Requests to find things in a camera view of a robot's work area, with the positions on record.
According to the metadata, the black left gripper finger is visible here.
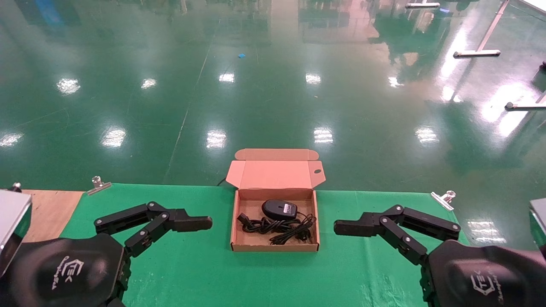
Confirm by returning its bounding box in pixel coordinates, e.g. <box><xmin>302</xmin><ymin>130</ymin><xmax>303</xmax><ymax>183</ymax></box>
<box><xmin>94</xmin><ymin>201</ymin><xmax>213</xmax><ymax>258</ymax></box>

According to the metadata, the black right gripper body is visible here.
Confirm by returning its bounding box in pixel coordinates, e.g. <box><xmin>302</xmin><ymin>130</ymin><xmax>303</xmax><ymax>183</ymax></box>
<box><xmin>420</xmin><ymin>240</ymin><xmax>546</xmax><ymax>307</ymax></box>

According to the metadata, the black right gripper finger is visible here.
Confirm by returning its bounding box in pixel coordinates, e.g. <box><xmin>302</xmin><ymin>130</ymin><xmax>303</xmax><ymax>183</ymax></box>
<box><xmin>334</xmin><ymin>205</ymin><xmax>461</xmax><ymax>266</ymax></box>

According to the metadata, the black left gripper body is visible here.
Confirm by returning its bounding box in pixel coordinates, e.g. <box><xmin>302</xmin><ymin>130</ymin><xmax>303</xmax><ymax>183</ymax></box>
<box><xmin>0</xmin><ymin>234</ymin><xmax>131</xmax><ymax>307</ymax></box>

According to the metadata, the black power cable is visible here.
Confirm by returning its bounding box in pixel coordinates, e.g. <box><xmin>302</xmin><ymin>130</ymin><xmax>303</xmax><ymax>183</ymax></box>
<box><xmin>237</xmin><ymin>212</ymin><xmax>317</xmax><ymax>246</ymax></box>

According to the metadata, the black wired computer mouse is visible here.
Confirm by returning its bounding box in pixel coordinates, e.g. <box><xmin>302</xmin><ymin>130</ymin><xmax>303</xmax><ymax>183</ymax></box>
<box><xmin>261</xmin><ymin>199</ymin><xmax>317</xmax><ymax>233</ymax></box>

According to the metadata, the flat open cardboard box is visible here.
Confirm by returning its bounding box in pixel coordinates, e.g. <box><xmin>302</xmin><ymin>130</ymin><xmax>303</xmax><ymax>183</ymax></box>
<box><xmin>225</xmin><ymin>148</ymin><xmax>326</xmax><ymax>252</ymax></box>

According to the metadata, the metal binder clip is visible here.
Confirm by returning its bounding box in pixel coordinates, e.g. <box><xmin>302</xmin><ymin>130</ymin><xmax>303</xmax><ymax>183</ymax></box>
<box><xmin>87</xmin><ymin>176</ymin><xmax>112</xmax><ymax>196</ymax></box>
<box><xmin>430</xmin><ymin>191</ymin><xmax>457</xmax><ymax>211</ymax></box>

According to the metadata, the green tablecloth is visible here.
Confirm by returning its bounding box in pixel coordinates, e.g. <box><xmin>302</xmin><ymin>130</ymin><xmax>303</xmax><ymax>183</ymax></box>
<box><xmin>60</xmin><ymin>183</ymin><xmax>470</xmax><ymax>307</ymax></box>

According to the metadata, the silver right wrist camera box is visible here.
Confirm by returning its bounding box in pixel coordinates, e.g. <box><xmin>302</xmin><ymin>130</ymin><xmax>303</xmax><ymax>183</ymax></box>
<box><xmin>529</xmin><ymin>197</ymin><xmax>546</xmax><ymax>258</ymax></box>

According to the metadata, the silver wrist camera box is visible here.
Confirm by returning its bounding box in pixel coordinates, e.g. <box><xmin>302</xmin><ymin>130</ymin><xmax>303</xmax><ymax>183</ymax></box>
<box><xmin>529</xmin><ymin>197</ymin><xmax>546</xmax><ymax>258</ymax></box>
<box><xmin>0</xmin><ymin>183</ymin><xmax>33</xmax><ymax>278</ymax></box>

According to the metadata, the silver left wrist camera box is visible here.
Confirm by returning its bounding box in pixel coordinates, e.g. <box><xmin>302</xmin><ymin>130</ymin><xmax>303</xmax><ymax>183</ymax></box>
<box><xmin>0</xmin><ymin>183</ymin><xmax>33</xmax><ymax>278</ymax></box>

